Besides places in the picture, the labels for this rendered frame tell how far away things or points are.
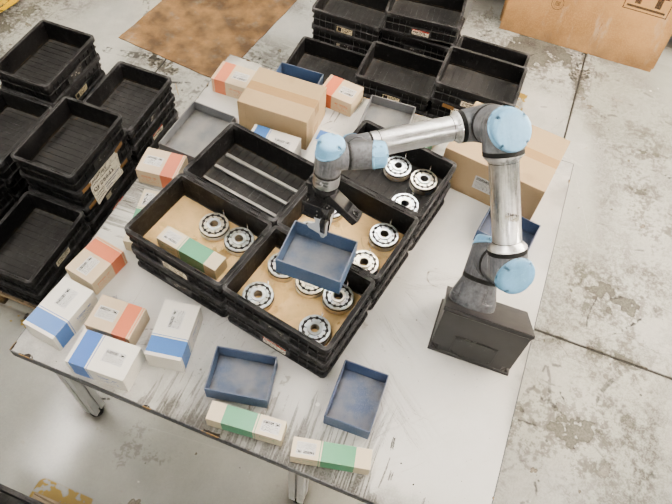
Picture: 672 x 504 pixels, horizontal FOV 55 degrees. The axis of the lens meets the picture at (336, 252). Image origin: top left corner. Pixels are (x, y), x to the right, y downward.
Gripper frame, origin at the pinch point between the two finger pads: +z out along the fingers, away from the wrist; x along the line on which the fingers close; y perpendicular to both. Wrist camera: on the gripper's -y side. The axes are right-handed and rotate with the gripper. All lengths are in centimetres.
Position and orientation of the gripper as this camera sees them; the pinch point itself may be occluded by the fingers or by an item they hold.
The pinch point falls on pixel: (325, 234)
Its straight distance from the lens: 191.8
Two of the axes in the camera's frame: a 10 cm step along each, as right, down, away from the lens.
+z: -1.0, 6.4, 7.6
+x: -3.7, 6.9, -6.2
